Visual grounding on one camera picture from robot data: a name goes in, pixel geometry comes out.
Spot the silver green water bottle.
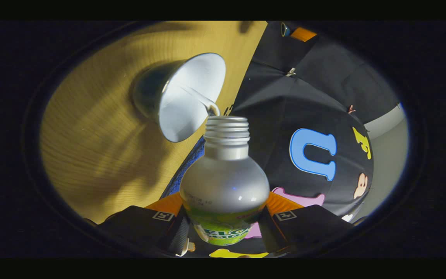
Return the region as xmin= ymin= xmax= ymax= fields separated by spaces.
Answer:
xmin=180 ymin=116 xmax=270 ymax=246

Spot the black backdrop cloth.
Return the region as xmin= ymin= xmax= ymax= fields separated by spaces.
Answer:
xmin=192 ymin=21 xmax=401 ymax=258

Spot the blue folded towel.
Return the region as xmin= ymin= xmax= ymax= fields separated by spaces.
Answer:
xmin=160 ymin=136 xmax=207 ymax=199

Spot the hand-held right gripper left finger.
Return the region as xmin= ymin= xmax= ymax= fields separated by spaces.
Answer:
xmin=103 ymin=191 xmax=190 ymax=257

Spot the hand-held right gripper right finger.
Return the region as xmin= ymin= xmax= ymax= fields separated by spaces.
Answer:
xmin=257 ymin=191 xmax=353 ymax=254

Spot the teal teacup with white inside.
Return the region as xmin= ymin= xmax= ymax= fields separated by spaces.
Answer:
xmin=132 ymin=52 xmax=226 ymax=143

